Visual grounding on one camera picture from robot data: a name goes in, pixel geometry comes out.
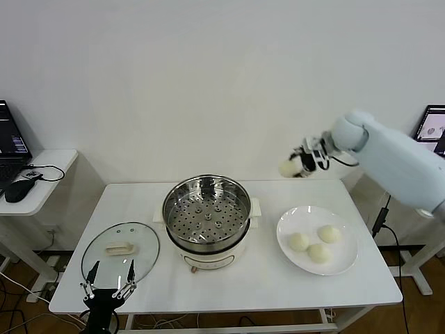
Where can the black laptop dark screen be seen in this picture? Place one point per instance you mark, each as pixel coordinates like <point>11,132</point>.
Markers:
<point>10,139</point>

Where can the small black usb hub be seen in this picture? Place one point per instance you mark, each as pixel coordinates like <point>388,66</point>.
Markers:
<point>32,174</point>

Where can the white electric cooking pot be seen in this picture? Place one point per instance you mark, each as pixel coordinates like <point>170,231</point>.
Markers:
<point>212,259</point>

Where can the white floor power strip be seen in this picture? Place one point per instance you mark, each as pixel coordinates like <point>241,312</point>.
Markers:
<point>38,296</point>

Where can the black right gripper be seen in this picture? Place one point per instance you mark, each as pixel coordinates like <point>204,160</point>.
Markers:
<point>314,154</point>

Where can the black computer mouse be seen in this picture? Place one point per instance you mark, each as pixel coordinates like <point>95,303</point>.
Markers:
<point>17,191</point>

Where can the white side table grey laptop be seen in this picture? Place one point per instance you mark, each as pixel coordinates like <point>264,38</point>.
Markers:
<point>422,278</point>

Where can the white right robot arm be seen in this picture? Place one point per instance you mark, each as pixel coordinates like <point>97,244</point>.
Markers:
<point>393,163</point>

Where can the white main table frame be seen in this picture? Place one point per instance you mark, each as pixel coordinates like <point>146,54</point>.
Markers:
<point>226,328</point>

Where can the white side table with mouse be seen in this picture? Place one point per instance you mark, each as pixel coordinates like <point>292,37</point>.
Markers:
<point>52,163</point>

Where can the perforated steel steamer basket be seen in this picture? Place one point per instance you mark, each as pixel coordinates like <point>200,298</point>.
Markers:
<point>208,215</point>

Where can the grey laptop pink screen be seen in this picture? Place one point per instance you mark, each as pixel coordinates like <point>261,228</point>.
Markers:
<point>431,121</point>

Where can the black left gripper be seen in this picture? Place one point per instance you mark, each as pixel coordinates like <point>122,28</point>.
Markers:
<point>102,300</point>

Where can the white steamed baozi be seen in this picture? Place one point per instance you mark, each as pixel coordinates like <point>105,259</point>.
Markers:
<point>299,241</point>
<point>329,234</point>
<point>319,253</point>
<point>288,168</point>

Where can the round white plate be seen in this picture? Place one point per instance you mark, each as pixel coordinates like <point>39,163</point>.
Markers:
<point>344,262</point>

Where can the white wall socket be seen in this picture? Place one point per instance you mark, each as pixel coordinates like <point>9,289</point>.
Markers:
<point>52,229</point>

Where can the round glass pot lid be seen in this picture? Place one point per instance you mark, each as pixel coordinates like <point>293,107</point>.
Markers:
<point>120,248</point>

